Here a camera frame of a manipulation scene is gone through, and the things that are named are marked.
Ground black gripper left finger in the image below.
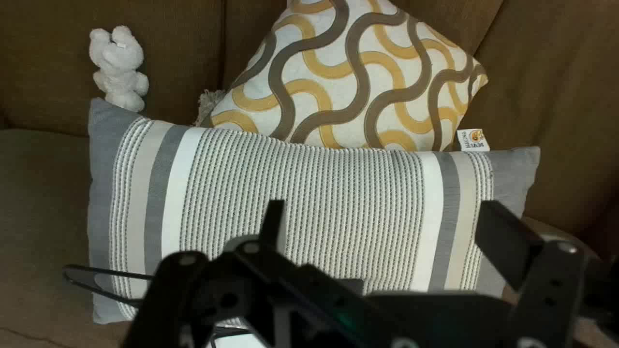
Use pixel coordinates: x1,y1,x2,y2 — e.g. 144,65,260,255
120,197,391,348

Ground white plush toy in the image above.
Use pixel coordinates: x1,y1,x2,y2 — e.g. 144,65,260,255
87,23,151,114

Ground wavy patterned throw pillow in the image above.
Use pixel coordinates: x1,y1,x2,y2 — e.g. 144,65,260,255
196,0,492,154

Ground brown fabric sofa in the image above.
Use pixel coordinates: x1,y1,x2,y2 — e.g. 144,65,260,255
0,0,619,348

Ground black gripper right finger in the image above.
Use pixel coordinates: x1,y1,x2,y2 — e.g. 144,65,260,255
474,199,590,348

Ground grey striped rectangular pillow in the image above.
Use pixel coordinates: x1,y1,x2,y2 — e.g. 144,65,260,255
86,96,542,326

